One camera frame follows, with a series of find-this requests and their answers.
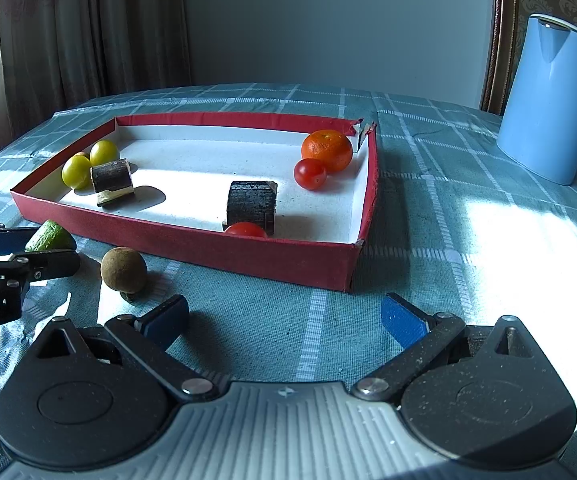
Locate brown round fruit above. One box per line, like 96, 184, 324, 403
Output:
100, 246, 148, 302

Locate green cucumber piece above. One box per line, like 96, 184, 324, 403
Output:
24, 219, 77, 253

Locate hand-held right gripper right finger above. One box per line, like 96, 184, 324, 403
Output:
351, 293, 545, 402

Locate red cardboard box tray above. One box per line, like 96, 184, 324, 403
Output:
10, 112, 381, 294

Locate orange mandarin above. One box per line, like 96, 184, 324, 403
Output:
301, 129, 355, 174

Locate blue electric kettle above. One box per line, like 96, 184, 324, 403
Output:
497, 13, 577, 187

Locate red cherry tomato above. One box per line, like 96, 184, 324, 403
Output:
293, 158, 328, 192
223, 221, 270, 240

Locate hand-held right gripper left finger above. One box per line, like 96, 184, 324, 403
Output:
22, 294, 217, 402

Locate yellow-green round fruit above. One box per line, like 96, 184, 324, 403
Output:
61, 154, 93, 190
89, 139, 120, 167

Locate black sugarcane piece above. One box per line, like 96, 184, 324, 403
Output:
225, 179, 278, 236

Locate dark sugarcane piece pale ends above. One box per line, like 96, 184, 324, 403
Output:
90, 158, 137, 209

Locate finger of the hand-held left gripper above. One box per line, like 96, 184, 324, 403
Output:
0, 249, 82, 294
0, 212, 42, 257

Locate brown curtain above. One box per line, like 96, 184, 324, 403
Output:
0, 0, 192, 128

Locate dark wooden door frame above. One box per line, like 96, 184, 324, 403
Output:
479, 0, 520, 117

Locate teal plaid tablecloth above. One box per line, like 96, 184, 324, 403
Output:
0, 82, 577, 480

